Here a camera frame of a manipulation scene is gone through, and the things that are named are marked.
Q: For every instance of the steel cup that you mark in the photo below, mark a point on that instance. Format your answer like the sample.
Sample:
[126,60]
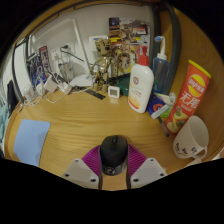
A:
[66,71]

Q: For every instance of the white red-capped lotion bottle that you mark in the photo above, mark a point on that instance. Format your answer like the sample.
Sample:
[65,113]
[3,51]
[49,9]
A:
[140,86]

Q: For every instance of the large white power adapter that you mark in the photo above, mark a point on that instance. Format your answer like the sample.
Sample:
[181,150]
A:
[50,84]

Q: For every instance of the small white desk clock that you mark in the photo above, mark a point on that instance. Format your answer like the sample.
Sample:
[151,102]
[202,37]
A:
[113,91]

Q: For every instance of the black bag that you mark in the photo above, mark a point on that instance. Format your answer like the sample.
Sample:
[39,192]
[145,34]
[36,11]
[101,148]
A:
[11,98]

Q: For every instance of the white wall socket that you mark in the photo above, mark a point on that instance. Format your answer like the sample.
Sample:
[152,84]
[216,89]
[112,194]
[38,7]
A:
[55,55]
[69,45]

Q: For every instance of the wooden robot figurine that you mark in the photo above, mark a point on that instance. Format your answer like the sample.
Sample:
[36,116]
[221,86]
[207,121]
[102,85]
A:
[102,63]

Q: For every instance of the blue and white small box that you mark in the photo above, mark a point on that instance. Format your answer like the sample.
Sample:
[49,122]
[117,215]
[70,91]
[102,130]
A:
[156,106]

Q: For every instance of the orange chips can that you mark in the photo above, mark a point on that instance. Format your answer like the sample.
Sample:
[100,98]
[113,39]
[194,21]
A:
[188,96]

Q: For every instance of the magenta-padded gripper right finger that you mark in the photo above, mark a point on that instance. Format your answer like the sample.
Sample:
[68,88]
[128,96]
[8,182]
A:
[148,171]

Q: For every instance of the blue model kit box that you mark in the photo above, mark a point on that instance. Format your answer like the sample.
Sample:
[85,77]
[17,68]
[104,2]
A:
[37,66]

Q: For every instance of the colourful printed box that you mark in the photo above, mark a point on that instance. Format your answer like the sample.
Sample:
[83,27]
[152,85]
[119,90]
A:
[128,26]

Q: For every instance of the black computer mouse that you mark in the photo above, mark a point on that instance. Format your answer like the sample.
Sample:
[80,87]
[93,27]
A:
[114,153]

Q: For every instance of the white power strip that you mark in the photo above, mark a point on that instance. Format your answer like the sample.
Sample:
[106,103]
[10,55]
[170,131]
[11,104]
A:
[65,88]

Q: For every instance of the clear plastic jar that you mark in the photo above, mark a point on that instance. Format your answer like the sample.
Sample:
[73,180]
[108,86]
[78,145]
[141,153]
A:
[29,92]

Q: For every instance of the light blue mouse pad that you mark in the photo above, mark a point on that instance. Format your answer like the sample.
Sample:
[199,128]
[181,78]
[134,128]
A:
[30,141]

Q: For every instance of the clear spray bottle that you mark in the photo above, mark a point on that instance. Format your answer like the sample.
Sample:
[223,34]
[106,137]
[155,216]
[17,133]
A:
[160,73]

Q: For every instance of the teal cloth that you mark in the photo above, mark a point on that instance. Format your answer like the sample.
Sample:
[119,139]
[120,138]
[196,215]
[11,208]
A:
[3,126]

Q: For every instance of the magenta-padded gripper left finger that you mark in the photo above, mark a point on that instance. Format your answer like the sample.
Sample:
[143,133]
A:
[80,173]

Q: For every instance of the small white charger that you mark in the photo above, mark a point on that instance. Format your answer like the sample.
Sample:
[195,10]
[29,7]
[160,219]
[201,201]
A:
[40,88]

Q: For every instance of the white mug with face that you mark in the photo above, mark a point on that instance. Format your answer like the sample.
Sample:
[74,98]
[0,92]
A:
[190,136]

